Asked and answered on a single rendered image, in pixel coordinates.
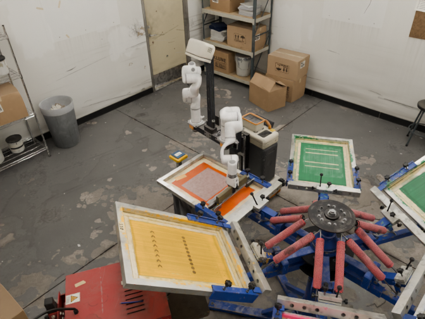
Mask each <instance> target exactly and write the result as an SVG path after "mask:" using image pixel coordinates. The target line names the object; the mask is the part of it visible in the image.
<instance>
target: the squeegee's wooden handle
mask: <svg viewBox="0 0 425 319"><path fill-rule="evenodd" d="M238 182H239V185H238V188H240V187H241V186H242V185H243V184H246V183H247V176H246V175H243V176H242V177H241V178H239V179H238ZM232 190H233V187H232V186H229V187H228V188H227V189H225V190H224V191H223V192H221V193H220V194H219V195H217V196H216V203H217V204H221V202H222V201H223V200H225V199H226V198H227V197H228V196H230V195H231V194H232Z"/></svg>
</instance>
